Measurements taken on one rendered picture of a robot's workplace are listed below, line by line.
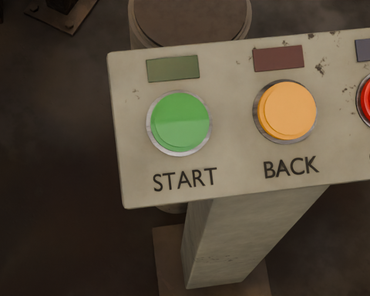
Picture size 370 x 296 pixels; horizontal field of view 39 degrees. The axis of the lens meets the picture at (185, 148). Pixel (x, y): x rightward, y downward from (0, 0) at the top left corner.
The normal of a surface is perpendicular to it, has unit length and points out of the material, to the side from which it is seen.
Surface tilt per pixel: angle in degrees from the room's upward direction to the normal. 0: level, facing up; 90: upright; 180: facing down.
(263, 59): 20
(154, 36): 0
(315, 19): 0
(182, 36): 0
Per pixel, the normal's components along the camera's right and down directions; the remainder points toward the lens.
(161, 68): 0.08, -0.05
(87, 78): 0.04, -0.39
